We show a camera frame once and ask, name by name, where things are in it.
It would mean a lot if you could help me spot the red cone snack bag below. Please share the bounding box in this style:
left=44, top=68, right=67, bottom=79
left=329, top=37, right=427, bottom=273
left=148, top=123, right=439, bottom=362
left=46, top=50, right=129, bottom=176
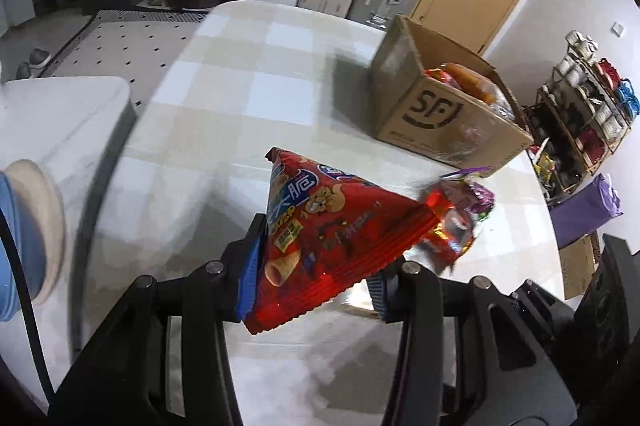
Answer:
left=243, top=147, right=436, bottom=335

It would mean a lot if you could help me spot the red chocolate pie packet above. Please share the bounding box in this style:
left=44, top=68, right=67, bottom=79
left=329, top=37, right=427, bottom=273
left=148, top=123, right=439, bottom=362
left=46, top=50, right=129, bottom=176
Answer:
left=420, top=182, right=478, bottom=273

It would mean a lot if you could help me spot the purple grape candy bag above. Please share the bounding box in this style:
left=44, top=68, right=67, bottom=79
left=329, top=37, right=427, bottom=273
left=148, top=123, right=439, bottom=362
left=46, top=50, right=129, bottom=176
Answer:
left=438, top=167, right=495, bottom=223

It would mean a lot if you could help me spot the checked tablecloth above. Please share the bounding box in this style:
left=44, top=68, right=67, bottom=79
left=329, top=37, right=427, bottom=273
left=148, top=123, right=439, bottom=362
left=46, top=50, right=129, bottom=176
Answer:
left=74, top=0, right=568, bottom=426

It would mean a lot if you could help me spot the SF cardboard box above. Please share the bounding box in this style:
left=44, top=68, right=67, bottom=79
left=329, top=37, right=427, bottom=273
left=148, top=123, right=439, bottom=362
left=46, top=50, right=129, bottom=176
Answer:
left=369, top=15, right=533, bottom=177

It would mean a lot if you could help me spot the purple gift bag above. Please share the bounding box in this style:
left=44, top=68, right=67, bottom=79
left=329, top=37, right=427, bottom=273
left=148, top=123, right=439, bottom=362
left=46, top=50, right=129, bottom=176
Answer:
left=550, top=173, right=623, bottom=249

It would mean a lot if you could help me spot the orange bread packet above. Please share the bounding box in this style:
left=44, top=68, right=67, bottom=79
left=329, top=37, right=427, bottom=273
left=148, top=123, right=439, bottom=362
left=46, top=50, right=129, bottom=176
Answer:
left=425, top=63, right=510, bottom=109

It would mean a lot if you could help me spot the white side table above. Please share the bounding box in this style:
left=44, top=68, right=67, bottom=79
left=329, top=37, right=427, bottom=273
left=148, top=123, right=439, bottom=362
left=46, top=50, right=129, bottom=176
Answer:
left=0, top=74, right=139, bottom=257

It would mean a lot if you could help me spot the blue bowl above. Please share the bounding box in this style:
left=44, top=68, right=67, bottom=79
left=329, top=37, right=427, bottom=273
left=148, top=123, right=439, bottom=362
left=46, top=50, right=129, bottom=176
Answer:
left=1, top=172, right=47, bottom=322

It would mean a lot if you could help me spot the grey dotted rug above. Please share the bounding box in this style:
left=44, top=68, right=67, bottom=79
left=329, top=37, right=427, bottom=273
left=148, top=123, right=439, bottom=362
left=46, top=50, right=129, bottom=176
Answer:
left=41, top=10, right=206, bottom=114

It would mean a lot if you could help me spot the shoe rack with shoes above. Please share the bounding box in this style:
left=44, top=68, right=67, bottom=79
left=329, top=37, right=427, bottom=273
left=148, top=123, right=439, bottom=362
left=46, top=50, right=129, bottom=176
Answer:
left=524, top=30, right=639, bottom=206

